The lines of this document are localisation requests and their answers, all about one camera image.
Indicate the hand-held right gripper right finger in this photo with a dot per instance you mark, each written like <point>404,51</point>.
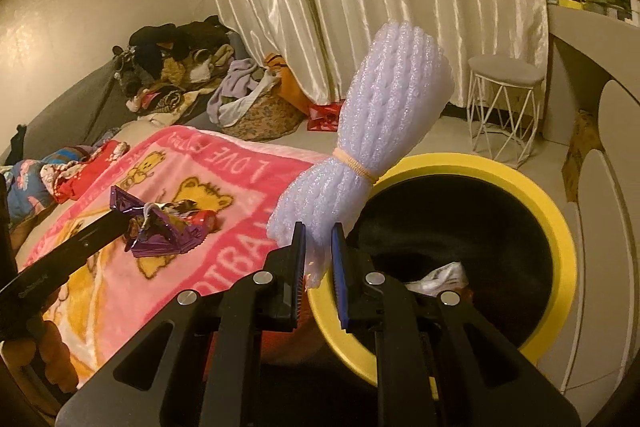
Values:
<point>340,277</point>

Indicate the person's left hand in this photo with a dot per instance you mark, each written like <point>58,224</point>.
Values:
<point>52,352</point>

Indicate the lavender foam net bundle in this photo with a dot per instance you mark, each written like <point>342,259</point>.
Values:
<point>395,107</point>

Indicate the red snack wrapper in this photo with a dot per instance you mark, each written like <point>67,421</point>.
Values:
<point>206,219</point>

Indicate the red printed cloth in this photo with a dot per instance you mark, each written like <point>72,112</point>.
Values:
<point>90,172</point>

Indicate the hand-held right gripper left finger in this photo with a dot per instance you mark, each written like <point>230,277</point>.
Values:
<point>298,267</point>

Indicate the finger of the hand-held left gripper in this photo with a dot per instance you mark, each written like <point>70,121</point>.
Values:
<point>75,252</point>

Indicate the orange bag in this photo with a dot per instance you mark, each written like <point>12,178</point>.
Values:
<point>290,82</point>

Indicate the blue printed cloth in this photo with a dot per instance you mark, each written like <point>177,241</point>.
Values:
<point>30,187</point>

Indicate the white desk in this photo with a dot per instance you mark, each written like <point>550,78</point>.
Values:
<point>615,132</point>

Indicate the pink printed blanket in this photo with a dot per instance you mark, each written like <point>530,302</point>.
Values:
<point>225,167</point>

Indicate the woven patterned basket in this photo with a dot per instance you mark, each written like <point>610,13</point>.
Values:
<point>270,117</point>

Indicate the black bin with yellow rim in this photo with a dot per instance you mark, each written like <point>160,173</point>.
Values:
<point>560,237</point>

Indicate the red gift bag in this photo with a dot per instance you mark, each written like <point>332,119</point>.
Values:
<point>325,117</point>

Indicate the pile of dark clothes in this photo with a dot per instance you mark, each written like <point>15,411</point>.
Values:
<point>170,52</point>

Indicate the lavender cloth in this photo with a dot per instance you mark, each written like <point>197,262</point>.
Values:
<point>235,82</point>

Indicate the grey sofa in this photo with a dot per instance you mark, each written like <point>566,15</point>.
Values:
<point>65,107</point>

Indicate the white crumpled plastic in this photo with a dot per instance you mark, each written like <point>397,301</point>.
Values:
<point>442,279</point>

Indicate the purple snack wrapper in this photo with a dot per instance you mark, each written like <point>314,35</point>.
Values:
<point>165,234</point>

